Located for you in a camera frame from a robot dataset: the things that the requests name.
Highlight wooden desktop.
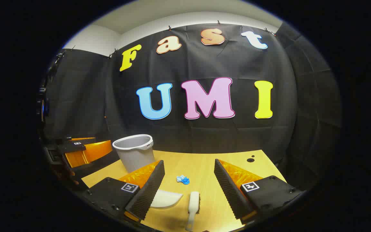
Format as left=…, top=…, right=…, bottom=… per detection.
left=81, top=149, right=287, bottom=232

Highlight white ribbed garbage bin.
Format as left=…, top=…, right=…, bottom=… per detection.
left=112, top=134, right=154, bottom=174

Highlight white plastic dustpan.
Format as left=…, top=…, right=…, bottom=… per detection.
left=150, top=189, right=184, bottom=209

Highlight black backdrop cloth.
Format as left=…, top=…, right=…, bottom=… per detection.
left=41, top=22, right=342, bottom=190

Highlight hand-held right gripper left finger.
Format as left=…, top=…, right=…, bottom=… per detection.
left=82, top=160, right=166, bottom=222

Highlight small white broom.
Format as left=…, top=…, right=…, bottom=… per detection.
left=185, top=191, right=201, bottom=231

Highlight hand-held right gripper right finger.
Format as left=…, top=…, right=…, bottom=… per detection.
left=214, top=159, right=303, bottom=225

